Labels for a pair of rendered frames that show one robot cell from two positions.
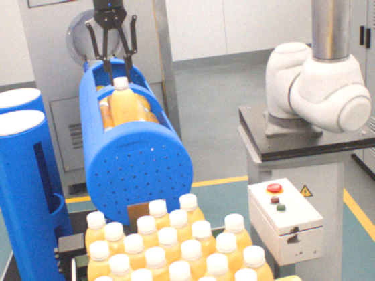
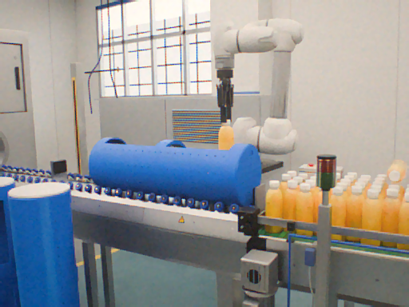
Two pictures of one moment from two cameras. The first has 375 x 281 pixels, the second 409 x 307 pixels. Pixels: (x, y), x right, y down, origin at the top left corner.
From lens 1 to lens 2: 160 cm
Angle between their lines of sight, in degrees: 54
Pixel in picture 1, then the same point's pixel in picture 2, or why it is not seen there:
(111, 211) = (241, 196)
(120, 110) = (231, 137)
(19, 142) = (65, 200)
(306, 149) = (265, 169)
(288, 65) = (252, 125)
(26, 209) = (65, 265)
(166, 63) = (84, 157)
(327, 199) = not seen: hidden behind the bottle
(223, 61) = not seen: outside the picture
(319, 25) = (280, 101)
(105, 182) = (240, 176)
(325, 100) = (287, 135)
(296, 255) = not seen: hidden behind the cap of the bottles
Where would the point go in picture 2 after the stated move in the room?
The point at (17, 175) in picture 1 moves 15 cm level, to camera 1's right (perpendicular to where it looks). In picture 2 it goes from (61, 232) to (88, 223)
